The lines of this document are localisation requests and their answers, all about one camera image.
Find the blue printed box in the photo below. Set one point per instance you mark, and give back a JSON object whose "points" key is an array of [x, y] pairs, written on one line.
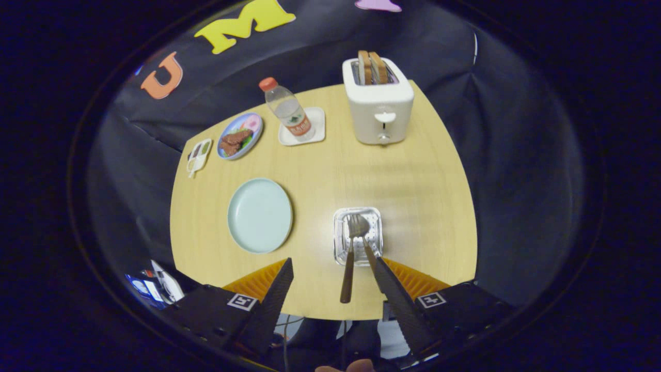
{"points": [[144, 292]]}

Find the white board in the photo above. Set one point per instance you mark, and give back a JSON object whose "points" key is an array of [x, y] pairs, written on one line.
{"points": [[168, 281]]}

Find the brown meat pieces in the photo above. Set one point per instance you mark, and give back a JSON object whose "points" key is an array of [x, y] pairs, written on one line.
{"points": [[233, 140]]}

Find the mint green plate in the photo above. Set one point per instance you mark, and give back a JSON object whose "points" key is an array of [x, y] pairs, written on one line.
{"points": [[261, 217]]}

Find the white square coaster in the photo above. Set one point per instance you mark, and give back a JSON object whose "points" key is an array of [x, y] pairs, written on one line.
{"points": [[316, 118]]}

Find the white divided sauce dish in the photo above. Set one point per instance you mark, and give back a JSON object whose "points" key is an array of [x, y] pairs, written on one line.
{"points": [[199, 157]]}

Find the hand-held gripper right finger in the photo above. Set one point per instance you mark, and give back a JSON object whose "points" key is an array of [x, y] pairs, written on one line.
{"points": [[403, 310]]}

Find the black backdrop cloth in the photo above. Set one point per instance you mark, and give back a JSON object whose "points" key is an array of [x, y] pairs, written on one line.
{"points": [[506, 144]]}

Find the brown toast slice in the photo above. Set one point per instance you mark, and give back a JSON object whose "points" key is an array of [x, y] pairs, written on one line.
{"points": [[379, 67], [364, 67]]}

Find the clear red-capped water bottle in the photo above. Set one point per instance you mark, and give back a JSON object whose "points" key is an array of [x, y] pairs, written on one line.
{"points": [[289, 111]]}

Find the white toaster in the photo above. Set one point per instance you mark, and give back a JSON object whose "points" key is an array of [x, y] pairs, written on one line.
{"points": [[379, 103]]}

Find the blue patterned plate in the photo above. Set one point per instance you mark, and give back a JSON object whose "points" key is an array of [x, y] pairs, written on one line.
{"points": [[253, 123]]}

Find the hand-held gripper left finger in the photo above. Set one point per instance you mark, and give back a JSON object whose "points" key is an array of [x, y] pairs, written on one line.
{"points": [[268, 310]]}

